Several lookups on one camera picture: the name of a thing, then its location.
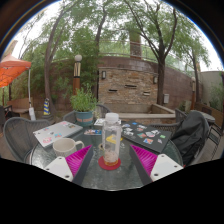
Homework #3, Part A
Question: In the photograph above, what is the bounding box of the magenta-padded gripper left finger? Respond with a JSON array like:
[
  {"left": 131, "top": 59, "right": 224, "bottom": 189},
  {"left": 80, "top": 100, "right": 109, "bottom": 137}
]
[{"left": 43, "top": 144, "right": 95, "bottom": 186}]

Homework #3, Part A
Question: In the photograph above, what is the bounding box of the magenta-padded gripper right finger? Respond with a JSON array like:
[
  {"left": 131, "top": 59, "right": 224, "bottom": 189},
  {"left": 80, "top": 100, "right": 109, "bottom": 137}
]
[{"left": 128, "top": 144, "right": 184, "bottom": 186}]

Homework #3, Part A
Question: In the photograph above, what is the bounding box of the clear bottle with white cap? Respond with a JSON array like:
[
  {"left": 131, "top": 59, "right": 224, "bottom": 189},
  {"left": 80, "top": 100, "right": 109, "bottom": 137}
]
[{"left": 101, "top": 112, "right": 123, "bottom": 167}]

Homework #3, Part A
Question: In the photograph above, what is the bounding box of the white ribbed mug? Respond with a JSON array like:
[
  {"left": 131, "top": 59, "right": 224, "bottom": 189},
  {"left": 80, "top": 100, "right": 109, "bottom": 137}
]
[{"left": 52, "top": 137, "right": 85, "bottom": 158}]

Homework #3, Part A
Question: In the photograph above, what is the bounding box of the silver laptop with stickers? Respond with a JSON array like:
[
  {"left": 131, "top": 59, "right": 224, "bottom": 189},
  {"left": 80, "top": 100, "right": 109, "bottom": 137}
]
[{"left": 32, "top": 120, "right": 84, "bottom": 148}]

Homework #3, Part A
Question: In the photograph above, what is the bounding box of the black laptop with stickers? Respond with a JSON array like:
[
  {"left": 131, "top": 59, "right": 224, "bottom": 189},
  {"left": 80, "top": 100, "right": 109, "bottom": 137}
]
[{"left": 120, "top": 120, "right": 173, "bottom": 154}]

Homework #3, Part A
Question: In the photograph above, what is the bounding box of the grey mesh chair with backpack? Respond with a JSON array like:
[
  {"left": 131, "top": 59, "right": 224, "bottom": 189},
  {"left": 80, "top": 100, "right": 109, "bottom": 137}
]
[{"left": 156, "top": 109, "right": 211, "bottom": 168}]

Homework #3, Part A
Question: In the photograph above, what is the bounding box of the flat round red coaster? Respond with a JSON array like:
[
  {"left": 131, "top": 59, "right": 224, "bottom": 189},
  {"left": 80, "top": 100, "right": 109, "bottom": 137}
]
[{"left": 97, "top": 155, "right": 122, "bottom": 171}]

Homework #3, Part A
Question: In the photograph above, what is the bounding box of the blue sticker card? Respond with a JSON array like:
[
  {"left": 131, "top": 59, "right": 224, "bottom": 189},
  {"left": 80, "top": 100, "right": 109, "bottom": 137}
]
[{"left": 83, "top": 128, "right": 103, "bottom": 136}]

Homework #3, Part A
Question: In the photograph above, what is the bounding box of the blue yellow striped bollard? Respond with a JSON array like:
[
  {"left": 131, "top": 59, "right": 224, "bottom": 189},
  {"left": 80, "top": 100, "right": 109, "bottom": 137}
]
[{"left": 43, "top": 97, "right": 51, "bottom": 117}]

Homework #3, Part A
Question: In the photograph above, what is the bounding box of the white sticker sheet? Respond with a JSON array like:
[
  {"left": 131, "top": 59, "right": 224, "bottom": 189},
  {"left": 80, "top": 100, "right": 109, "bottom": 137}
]
[{"left": 93, "top": 118, "right": 107, "bottom": 127}]

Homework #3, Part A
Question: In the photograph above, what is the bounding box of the round glass patio table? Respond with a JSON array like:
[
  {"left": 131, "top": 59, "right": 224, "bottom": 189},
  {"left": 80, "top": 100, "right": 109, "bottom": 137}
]
[{"left": 199, "top": 111, "right": 216, "bottom": 124}]

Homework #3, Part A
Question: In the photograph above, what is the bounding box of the green plant in teal pot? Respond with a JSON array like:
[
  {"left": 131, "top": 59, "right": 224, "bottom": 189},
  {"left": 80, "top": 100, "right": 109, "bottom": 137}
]
[{"left": 69, "top": 84, "right": 98, "bottom": 127}]

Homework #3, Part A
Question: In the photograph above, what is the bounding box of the dark-trunked tree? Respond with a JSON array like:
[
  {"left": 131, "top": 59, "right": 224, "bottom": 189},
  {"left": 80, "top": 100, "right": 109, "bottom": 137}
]
[{"left": 126, "top": 0, "right": 181, "bottom": 106}]

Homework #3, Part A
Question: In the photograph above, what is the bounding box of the leaning grey-trunked tree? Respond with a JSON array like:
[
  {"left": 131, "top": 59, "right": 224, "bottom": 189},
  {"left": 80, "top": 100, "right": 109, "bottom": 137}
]
[{"left": 44, "top": 6, "right": 101, "bottom": 118}]

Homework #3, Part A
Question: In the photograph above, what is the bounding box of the orange canopy tent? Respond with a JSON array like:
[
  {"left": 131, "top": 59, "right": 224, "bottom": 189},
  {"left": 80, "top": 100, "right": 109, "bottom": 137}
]
[{"left": 0, "top": 53, "right": 33, "bottom": 118}]

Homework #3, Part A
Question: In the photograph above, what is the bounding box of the globe lamp post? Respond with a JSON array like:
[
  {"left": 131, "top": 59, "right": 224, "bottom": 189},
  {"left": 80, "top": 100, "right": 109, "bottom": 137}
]
[{"left": 73, "top": 54, "right": 83, "bottom": 96}]

